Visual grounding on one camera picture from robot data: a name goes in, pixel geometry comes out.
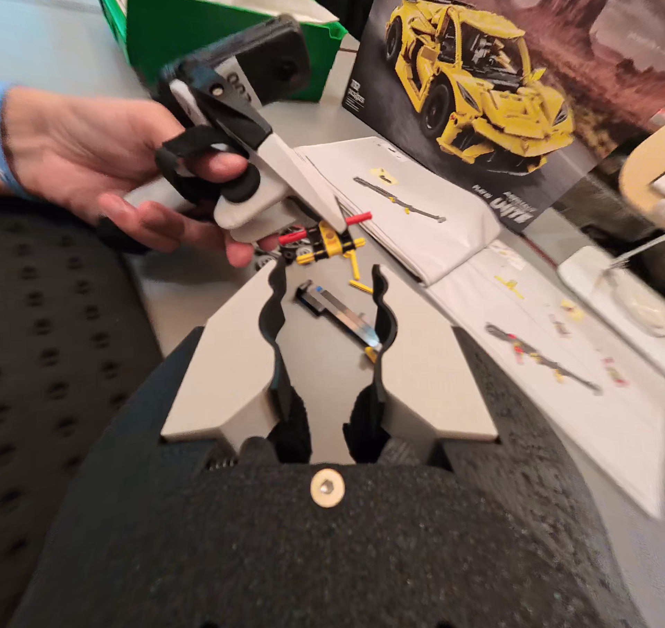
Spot person's left hand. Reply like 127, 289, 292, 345
0, 83, 282, 270

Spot dark box with yellow car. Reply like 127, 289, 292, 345
341, 0, 665, 234

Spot blue wristband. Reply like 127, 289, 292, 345
0, 82, 16, 200

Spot black connector with red pin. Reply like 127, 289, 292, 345
278, 225, 325, 262

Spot long grey black beam assembly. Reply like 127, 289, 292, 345
295, 280, 385, 364

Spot pile of dark beams and wheels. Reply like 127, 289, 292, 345
253, 241, 315, 271

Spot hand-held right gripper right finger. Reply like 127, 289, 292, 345
370, 264, 499, 458

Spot yellow connector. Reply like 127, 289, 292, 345
295, 221, 367, 266

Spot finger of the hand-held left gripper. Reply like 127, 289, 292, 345
248, 133, 349, 235

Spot white metal stand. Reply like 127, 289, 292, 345
557, 233, 665, 338

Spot green bin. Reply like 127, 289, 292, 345
89, 0, 348, 103

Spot open instruction booklet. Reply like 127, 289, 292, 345
293, 137, 665, 520

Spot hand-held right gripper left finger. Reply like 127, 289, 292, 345
161, 259, 293, 455

